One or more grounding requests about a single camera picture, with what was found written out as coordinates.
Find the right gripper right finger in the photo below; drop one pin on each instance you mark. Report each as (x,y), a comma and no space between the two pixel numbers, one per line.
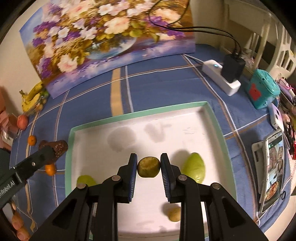
(226,219)

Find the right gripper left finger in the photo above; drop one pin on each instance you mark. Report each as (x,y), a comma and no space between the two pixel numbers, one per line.
(91,211)

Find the orange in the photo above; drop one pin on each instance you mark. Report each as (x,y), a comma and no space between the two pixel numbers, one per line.
(50,169)
(32,140)

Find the small brown kiwi fruit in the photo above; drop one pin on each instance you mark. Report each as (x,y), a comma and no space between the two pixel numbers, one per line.
(174,214)

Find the elongated dark brown date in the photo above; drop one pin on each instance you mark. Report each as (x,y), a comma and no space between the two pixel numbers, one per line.
(60,148)

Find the small tan longan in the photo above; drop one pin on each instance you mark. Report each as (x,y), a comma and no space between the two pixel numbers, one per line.
(148,167)

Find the person left hand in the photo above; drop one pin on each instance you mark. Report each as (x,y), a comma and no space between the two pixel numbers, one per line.
(18,224)

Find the smartphone with video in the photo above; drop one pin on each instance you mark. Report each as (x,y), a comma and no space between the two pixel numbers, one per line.
(274,156)

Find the red apple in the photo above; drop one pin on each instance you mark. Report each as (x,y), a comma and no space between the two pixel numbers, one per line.
(22,122)

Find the white tray green rim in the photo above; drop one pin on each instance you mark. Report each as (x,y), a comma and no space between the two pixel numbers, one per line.
(99,148)

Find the white phone stand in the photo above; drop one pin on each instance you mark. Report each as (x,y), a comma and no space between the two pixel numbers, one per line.
(259,155)

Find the yellow banana bunch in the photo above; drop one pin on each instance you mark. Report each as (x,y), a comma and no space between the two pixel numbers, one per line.
(31,97)

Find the small white device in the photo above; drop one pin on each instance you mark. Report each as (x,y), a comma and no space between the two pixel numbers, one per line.
(275,117)

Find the teal toy box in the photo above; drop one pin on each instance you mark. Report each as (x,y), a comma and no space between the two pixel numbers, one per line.
(262,89)

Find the blue plaid tablecloth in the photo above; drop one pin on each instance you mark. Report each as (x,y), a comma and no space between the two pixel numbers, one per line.
(151,84)

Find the white power strip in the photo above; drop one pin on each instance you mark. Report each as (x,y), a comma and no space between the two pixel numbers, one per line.
(213,70)

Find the flower painting canvas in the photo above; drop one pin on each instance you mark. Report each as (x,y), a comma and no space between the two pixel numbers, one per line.
(70,42)

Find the black power adapter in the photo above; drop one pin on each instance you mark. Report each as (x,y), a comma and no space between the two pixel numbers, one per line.
(232,69)

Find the white lattice chair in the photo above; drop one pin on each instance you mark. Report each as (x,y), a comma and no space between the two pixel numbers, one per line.
(269,45)

